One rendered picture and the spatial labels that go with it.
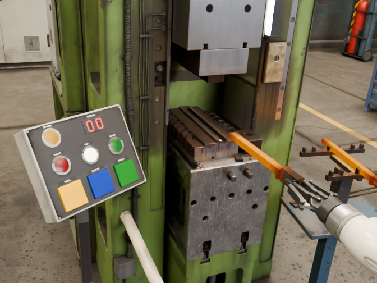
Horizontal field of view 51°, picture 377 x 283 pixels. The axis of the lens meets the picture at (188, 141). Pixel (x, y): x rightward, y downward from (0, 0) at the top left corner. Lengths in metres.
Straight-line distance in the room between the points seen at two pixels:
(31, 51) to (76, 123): 5.44
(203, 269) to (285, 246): 0.97
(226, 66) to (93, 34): 0.65
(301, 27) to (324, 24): 7.70
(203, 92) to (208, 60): 0.60
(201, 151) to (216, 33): 0.46
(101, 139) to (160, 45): 0.45
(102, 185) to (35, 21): 5.48
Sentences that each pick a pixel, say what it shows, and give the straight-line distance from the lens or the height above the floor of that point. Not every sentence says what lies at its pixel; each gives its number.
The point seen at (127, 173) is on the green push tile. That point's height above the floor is 1.01.
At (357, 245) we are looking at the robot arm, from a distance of 1.02.
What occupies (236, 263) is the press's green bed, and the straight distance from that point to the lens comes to 1.94.
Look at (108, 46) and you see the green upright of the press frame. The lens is 1.47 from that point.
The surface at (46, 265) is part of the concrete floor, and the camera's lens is 2.55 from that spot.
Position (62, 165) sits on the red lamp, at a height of 1.09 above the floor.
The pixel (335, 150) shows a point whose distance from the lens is 1.83.
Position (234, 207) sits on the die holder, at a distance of 1.72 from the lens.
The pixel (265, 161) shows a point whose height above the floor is 1.06.
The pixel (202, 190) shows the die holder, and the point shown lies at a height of 0.82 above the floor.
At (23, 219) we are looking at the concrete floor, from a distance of 2.95.
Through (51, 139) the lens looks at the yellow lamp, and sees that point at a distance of 1.21.
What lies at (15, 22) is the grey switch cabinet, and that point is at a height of 0.70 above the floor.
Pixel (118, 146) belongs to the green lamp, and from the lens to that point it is 1.31.
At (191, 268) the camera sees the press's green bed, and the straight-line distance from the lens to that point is 1.83.
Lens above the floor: 1.65
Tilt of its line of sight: 25 degrees down
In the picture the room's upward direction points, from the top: 3 degrees clockwise
